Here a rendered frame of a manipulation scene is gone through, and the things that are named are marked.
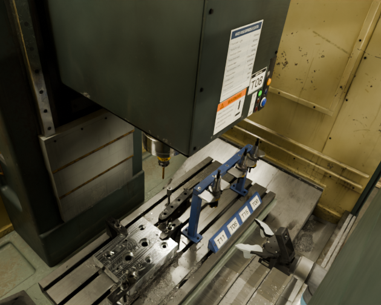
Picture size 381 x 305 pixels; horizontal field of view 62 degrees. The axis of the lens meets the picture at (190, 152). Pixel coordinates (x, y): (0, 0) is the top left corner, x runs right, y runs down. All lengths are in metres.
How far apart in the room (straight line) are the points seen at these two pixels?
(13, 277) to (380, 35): 2.16
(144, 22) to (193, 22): 0.15
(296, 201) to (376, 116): 0.68
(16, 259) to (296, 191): 1.69
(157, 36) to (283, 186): 1.54
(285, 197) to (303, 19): 1.04
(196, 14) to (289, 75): 1.25
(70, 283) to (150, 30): 1.09
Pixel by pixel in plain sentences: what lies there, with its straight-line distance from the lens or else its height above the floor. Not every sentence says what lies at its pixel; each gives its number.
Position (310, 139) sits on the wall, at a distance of 2.03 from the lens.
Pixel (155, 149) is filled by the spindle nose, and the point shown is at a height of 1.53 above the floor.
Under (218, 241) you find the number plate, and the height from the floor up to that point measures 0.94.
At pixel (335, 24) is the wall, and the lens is 1.80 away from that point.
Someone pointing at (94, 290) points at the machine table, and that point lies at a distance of 1.50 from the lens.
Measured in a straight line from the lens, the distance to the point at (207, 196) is 1.38.
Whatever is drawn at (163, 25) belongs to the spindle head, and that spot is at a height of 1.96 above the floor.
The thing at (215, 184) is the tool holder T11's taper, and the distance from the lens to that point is 1.37.
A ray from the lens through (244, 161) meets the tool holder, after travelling 1.52.
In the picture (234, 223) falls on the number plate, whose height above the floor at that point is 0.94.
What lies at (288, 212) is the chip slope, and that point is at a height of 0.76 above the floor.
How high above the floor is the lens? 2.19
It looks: 38 degrees down
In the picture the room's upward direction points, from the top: 6 degrees clockwise
